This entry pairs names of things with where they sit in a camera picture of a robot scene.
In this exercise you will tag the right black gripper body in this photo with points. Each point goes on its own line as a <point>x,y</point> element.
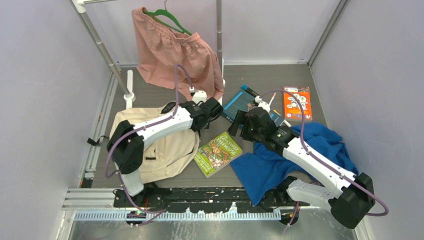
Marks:
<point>248,132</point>

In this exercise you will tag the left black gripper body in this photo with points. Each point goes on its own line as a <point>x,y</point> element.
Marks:
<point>206,125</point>

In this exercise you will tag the dark blue hardcover book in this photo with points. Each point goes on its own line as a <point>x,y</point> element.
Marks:
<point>240,101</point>

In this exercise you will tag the orange comic paperback book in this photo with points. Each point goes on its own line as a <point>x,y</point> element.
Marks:
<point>301,97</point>

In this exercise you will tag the green treehouse paperback book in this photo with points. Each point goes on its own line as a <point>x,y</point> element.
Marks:
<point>216,154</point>

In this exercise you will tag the beige canvas backpack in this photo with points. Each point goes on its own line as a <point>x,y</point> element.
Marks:
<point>167,157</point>

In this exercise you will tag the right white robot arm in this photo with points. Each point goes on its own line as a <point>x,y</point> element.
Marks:
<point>346,195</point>

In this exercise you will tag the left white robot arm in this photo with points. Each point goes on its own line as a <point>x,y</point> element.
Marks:
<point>127,144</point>

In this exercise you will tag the blue black highlighter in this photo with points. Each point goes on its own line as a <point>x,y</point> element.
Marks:
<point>249,91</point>

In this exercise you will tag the pink white pen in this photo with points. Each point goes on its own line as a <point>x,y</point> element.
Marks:
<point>272,98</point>

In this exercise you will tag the blue cloth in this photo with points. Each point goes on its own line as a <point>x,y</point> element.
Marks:
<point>264,170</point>

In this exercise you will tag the white clothes rack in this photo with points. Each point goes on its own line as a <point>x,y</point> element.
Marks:
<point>129,96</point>

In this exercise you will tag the pink cloth garment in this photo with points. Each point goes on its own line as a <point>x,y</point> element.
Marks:
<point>164,54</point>

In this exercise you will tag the green clothes hanger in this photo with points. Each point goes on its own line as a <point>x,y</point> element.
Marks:
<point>167,18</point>

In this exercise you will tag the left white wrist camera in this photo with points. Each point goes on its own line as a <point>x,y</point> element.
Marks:
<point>197,96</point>

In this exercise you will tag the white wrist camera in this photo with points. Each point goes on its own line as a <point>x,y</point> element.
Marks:
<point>259,103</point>
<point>197,96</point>

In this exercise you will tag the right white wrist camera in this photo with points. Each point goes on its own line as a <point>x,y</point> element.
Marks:
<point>259,103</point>

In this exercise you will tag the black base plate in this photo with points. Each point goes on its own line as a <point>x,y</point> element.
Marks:
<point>209,200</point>

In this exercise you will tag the white slotted cable duct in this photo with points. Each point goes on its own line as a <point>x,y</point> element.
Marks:
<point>137,216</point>

